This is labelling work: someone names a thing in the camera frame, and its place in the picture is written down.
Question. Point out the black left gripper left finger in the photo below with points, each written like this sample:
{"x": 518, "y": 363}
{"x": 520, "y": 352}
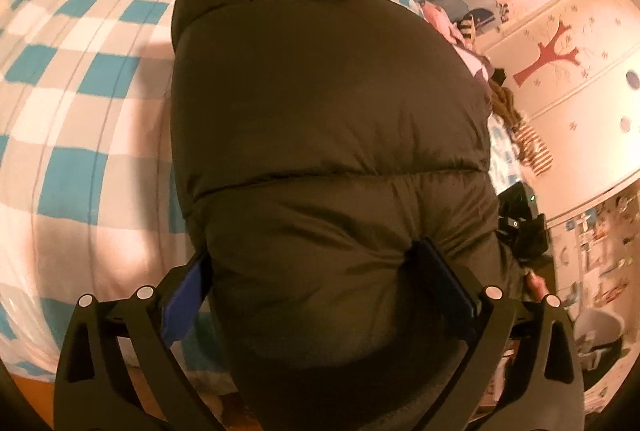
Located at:
{"x": 93, "y": 389}

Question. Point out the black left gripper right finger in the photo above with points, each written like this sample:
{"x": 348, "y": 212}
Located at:
{"x": 544, "y": 389}

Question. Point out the black puffer jacket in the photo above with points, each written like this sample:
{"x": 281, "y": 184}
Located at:
{"x": 314, "y": 141}

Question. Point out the pink clothing pile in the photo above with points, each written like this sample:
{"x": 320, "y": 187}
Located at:
{"x": 463, "y": 40}

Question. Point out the striped garment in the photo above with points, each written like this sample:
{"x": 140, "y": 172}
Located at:
{"x": 531, "y": 150}

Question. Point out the white wardrobe with tree sticker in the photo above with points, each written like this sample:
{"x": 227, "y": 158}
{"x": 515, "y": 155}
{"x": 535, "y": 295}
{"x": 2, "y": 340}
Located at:
{"x": 574, "y": 72}

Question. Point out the blue white checkered bedsheet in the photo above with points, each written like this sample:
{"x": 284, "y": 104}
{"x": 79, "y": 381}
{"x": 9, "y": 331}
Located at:
{"x": 88, "y": 195}

